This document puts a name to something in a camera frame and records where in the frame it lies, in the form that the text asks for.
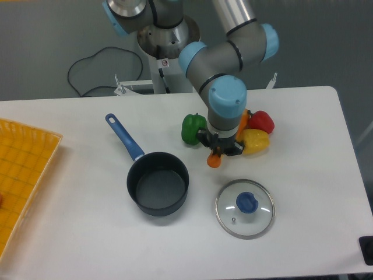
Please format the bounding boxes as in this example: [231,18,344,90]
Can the black object at table edge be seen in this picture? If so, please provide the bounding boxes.
[358,236,373,266]

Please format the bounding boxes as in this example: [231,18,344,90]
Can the green bell pepper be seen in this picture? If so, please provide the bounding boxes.
[181,114,206,146]

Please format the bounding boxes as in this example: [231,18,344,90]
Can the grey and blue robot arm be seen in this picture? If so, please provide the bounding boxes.
[103,1,279,156]

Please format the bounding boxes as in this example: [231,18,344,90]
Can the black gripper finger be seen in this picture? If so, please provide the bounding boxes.
[226,141,244,156]
[196,128,209,147]

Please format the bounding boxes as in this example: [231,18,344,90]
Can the black cable on floor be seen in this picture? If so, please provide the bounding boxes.
[67,46,144,97]

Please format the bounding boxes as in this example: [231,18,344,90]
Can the dark saucepan with blue handle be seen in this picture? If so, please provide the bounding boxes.
[105,113,189,216]

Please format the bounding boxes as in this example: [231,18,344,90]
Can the red bell pepper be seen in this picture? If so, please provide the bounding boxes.
[247,110,275,134]

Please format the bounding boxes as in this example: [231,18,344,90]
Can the yellow bell pepper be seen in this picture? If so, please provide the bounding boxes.
[240,129,270,155]

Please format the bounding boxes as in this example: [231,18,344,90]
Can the glass lid with blue knob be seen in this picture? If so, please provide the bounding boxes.
[214,178,275,240]

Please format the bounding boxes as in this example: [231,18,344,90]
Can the yellow woven basket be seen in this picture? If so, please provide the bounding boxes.
[1,118,63,257]

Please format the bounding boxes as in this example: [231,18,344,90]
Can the long orange bread loaf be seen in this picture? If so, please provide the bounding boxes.
[206,108,250,168]

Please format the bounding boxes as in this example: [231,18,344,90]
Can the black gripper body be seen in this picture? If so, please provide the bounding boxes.
[206,131,237,156]

